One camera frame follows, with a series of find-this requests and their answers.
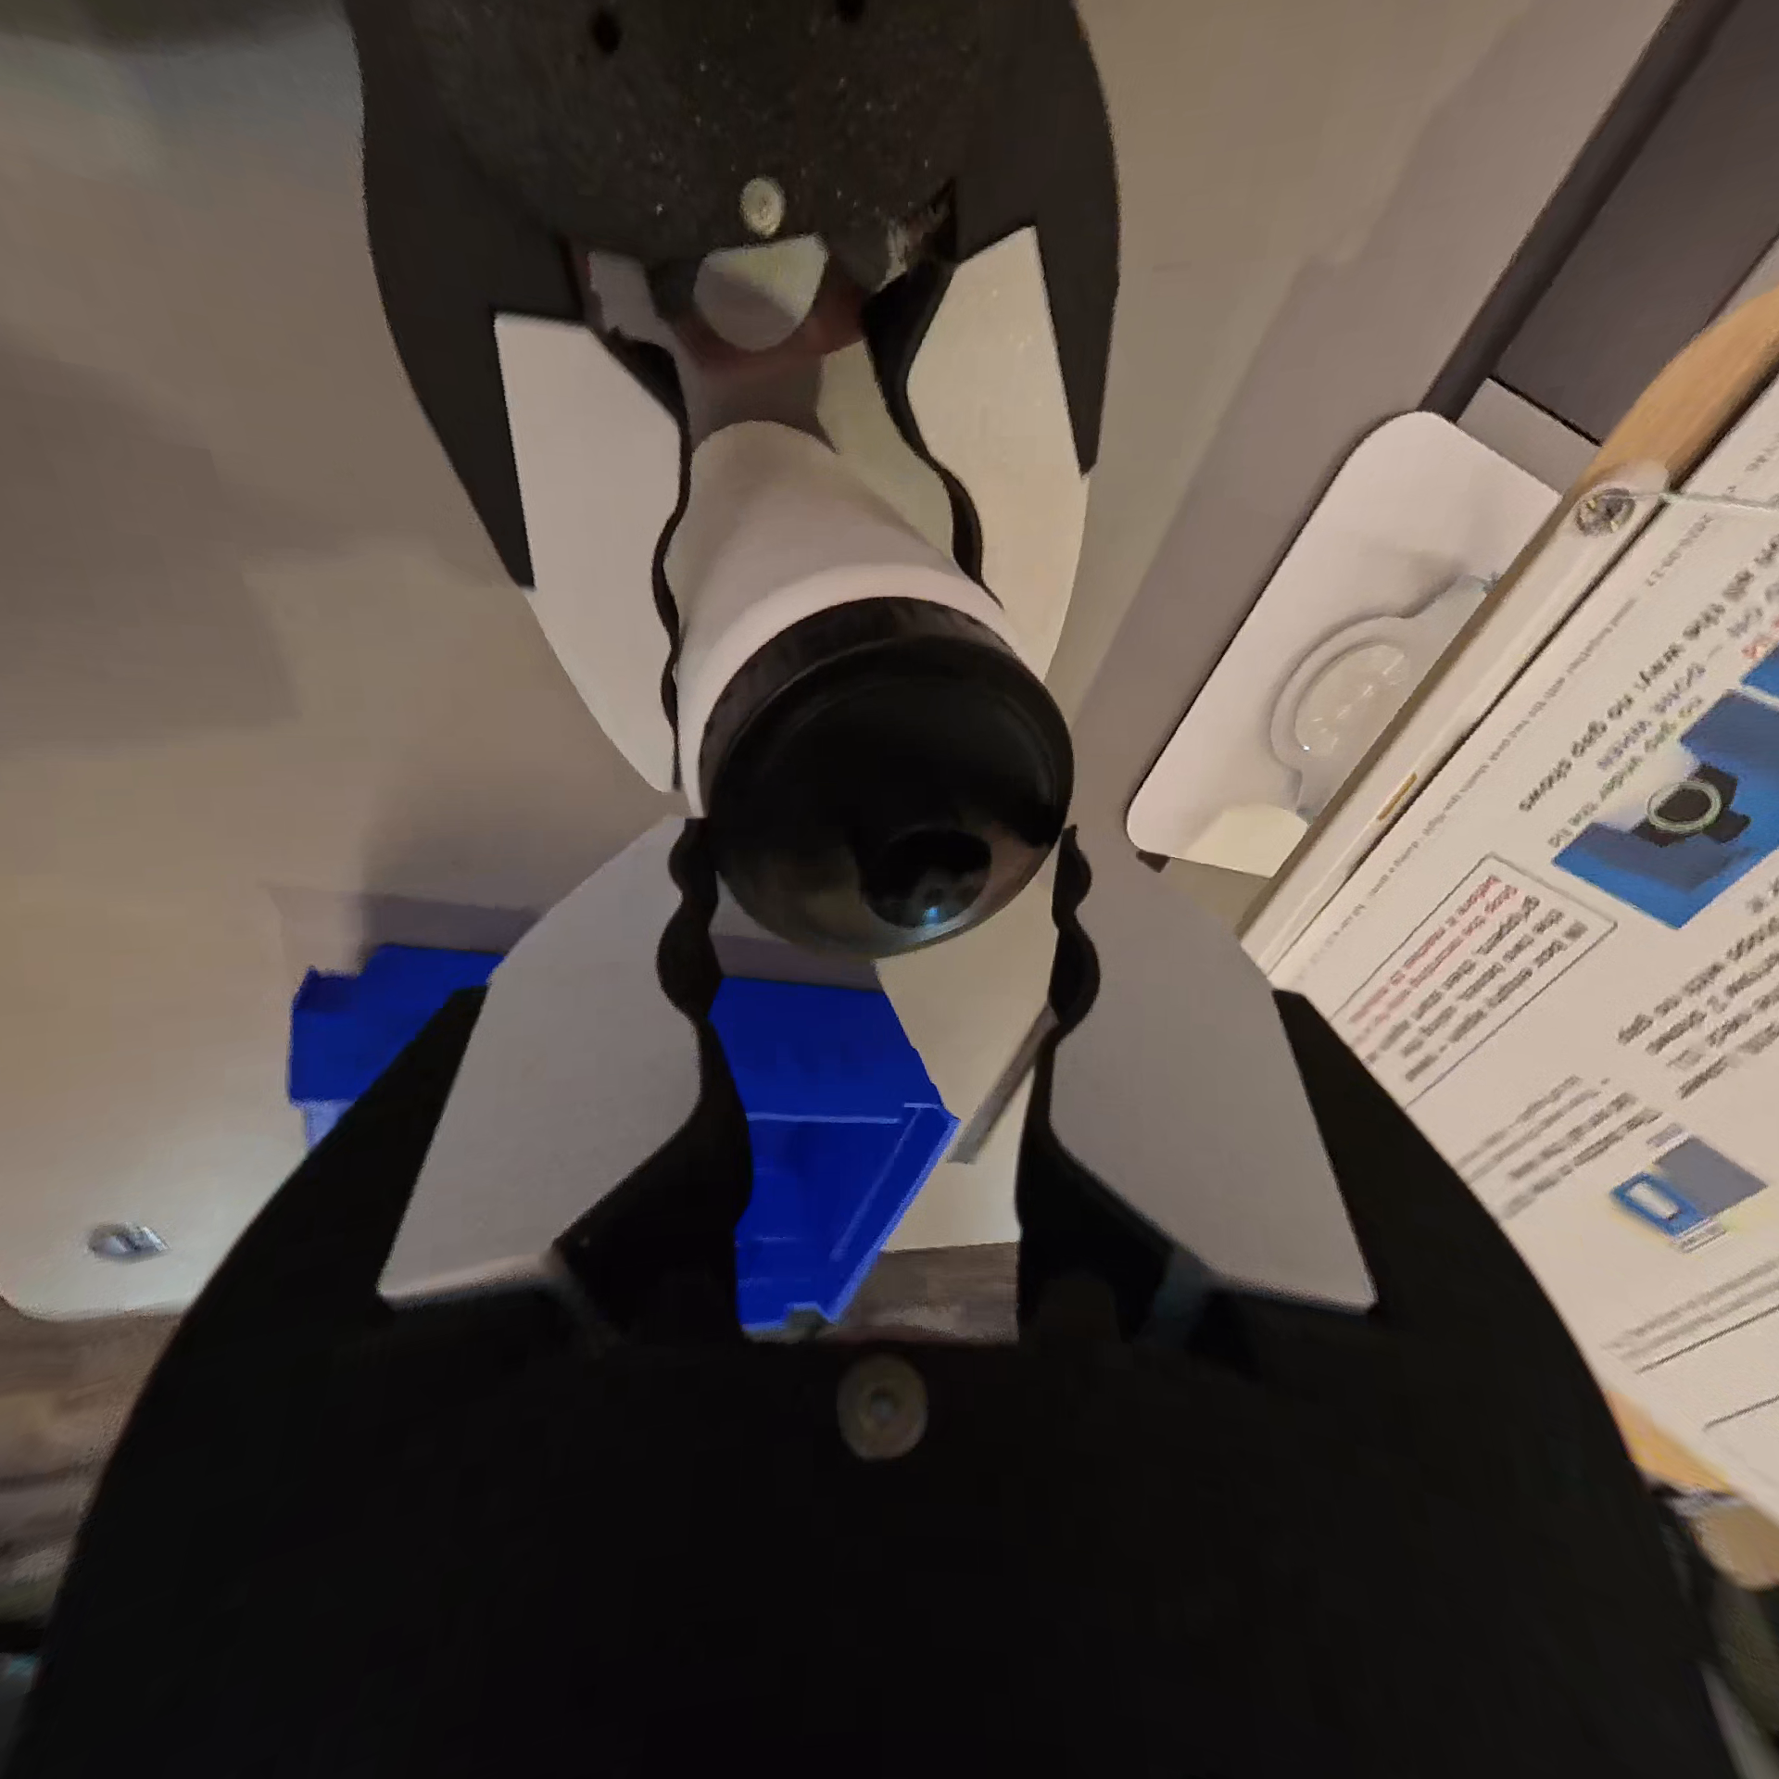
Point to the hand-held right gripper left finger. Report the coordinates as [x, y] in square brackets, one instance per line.
[558, 1098]

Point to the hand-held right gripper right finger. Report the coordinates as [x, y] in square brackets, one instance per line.
[1195, 1114]

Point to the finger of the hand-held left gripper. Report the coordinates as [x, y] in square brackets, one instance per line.
[585, 484]
[1013, 419]

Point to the white plastic bottle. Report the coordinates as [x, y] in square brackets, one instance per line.
[792, 531]

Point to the blue plastic bin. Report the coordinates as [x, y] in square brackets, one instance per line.
[820, 1114]

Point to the black bottle lid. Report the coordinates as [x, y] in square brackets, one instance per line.
[833, 778]

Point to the person's left hand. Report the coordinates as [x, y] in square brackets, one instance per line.
[762, 383]

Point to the printed instruction sheet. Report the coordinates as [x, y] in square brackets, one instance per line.
[1530, 973]

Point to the round metal desk grommet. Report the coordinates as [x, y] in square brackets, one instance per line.
[125, 1240]

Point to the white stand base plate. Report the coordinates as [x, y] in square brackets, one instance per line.
[1223, 778]

